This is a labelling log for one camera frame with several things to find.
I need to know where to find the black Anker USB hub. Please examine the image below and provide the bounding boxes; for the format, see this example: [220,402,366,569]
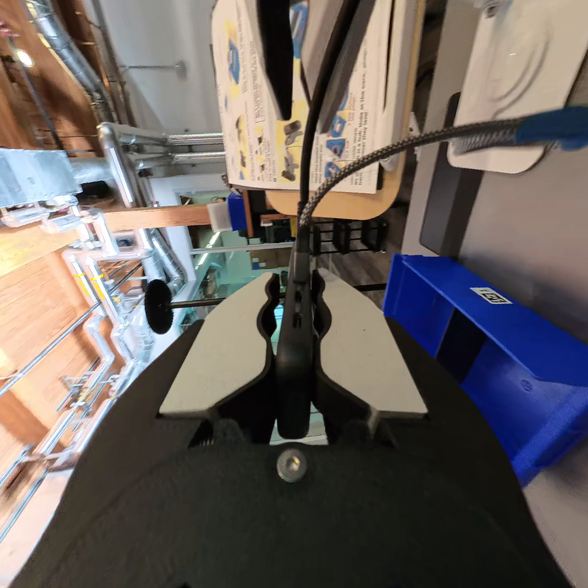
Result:
[275,270,319,439]

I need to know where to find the wooden post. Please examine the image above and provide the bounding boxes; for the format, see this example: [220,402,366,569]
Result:
[105,204,213,233]

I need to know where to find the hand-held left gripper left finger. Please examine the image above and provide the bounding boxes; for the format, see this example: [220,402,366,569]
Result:
[158,272,282,444]

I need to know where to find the small blue bin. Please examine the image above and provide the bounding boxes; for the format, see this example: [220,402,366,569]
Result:
[227,192,245,231]

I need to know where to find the silver round duct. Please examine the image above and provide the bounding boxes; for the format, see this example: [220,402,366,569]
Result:
[146,229,187,297]

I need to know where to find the grey braided cable blue tape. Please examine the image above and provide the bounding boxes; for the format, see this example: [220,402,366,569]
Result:
[294,107,588,282]

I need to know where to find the blue plastic bin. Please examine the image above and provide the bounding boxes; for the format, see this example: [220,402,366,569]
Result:
[383,253,588,488]

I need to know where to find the black pole stand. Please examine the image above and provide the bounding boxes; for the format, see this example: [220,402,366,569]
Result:
[145,279,386,334]

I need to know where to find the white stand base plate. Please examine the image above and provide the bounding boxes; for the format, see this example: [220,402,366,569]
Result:
[377,0,588,175]

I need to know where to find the flexible silver duct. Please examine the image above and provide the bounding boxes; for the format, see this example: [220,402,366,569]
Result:
[27,0,116,121]

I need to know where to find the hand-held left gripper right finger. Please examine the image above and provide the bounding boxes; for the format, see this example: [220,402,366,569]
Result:
[311,269,429,444]

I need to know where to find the silver conduit pipes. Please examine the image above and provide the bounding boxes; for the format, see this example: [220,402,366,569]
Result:
[98,122,227,208]

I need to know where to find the rectangular metal duct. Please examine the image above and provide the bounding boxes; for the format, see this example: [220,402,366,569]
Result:
[0,148,84,209]

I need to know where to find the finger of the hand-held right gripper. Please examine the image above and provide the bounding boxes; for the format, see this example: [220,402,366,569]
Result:
[256,0,296,121]
[301,0,378,135]

